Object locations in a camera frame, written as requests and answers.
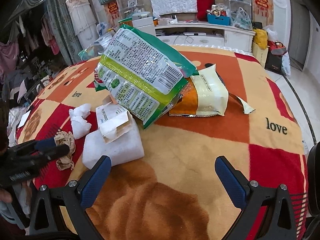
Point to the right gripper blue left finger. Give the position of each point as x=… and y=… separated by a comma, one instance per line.
x=93, y=180

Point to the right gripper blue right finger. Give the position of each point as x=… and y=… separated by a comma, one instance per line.
x=234, y=182

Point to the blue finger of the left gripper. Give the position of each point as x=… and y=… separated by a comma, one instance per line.
x=56, y=152
x=45, y=145

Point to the brown paper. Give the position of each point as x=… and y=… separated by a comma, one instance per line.
x=67, y=141

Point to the green snack bag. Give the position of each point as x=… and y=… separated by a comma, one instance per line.
x=143, y=74

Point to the crumpled white tissue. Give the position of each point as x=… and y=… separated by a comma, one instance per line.
x=80, y=126

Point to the white foam block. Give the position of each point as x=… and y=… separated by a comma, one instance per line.
x=127, y=147

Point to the torn white paper box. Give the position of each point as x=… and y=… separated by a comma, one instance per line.
x=113, y=121

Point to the orange cream snack bag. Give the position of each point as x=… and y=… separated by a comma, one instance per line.
x=207, y=96

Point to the black gift bag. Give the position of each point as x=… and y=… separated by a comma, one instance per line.
x=273, y=63

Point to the beige paper bag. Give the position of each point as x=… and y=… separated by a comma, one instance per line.
x=259, y=54

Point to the yellow bag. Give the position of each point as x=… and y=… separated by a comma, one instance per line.
x=260, y=38

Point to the white TV cabinet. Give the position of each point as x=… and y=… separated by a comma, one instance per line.
x=205, y=34

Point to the blue storage basket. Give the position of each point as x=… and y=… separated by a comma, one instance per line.
x=218, y=20

